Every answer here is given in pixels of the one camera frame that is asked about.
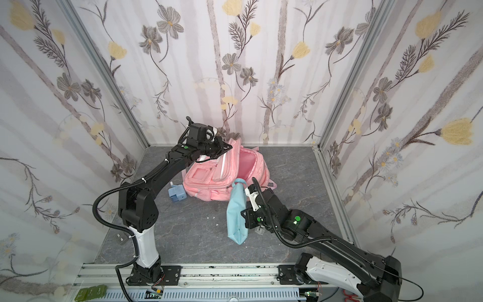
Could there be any green circuit board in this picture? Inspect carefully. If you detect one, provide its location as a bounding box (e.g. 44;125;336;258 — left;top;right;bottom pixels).
74;284;108;302

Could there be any white cable duct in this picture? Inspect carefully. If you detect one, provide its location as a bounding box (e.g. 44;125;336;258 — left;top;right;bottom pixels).
96;288;303;302

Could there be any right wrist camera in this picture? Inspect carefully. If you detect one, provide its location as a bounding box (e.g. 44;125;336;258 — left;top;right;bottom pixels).
245;184;260;212

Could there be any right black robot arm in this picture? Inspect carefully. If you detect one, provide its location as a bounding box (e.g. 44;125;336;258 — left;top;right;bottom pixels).
241;178;406;301

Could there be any clear plastic case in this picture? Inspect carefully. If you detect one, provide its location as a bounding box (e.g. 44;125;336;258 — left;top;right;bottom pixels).
255;226;265;235

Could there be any teal pencil case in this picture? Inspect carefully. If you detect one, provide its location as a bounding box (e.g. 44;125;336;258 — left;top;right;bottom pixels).
226;178;249;245

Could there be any pink backpack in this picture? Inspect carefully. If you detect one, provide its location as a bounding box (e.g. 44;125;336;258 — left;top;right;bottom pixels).
182;139;277;201

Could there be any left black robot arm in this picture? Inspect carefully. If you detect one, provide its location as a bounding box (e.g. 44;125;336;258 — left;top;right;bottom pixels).
92;119;232;301

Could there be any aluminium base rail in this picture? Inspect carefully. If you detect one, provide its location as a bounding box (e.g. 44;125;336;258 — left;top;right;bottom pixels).
69;262;389;302

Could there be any light blue pencil sharpener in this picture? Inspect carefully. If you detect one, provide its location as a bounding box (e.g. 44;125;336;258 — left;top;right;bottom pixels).
168;182;187;203

